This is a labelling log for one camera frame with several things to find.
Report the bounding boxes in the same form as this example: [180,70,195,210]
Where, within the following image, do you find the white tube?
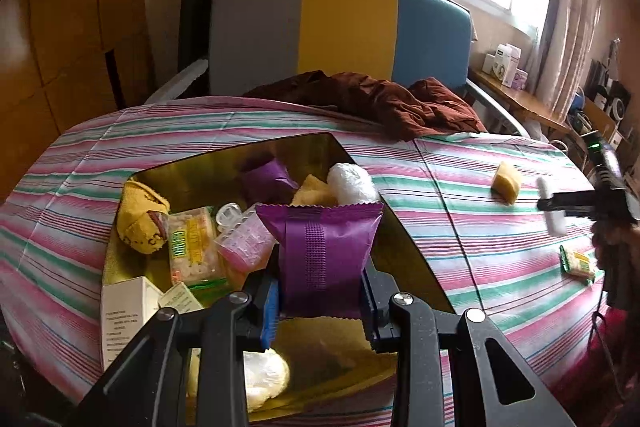
[536,176,566,236]

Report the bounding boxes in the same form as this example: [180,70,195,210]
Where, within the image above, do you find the cream sock roll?
[186,348,292,413]

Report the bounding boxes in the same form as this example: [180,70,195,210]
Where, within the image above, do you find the rice cracker packet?
[166,207,230,307]
[560,245,597,283]

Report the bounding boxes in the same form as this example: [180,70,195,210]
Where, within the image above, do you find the purple snack packet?
[256,202,384,319]

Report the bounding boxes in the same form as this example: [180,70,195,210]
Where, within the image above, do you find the yellow sponge cake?
[491,161,521,205]

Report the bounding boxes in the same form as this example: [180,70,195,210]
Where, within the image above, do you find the pink plastic hair roller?
[215,205,277,274]

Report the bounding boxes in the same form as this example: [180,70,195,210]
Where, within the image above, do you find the small clear plastic cup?
[215,202,243,232]

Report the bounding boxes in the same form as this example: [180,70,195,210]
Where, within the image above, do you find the small purple packet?
[240,158,299,205]

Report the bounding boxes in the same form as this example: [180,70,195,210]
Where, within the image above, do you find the striped pink green tablecloth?
[1,96,603,407]

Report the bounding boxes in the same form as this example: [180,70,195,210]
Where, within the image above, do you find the gold metal tray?
[102,132,454,424]

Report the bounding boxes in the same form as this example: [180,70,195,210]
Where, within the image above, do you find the small white card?
[158,282,204,314]

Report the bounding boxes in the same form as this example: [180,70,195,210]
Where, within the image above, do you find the wooden side shelf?
[469,68,570,134]

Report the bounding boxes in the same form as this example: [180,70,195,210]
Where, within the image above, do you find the white rectangular box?
[101,277,163,369]

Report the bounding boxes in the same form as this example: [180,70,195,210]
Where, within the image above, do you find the white boxes on shelf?
[482,43,528,91]

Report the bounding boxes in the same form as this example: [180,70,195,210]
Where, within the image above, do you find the dark red cloth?
[245,70,486,141]

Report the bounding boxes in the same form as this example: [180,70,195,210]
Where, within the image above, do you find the grey yellow blue chair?
[149,0,527,136]

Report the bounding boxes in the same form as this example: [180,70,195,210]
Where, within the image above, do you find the black rolled mat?
[177,0,213,70]

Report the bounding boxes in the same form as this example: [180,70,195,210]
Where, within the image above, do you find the wooden wardrobe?
[1,0,154,196]

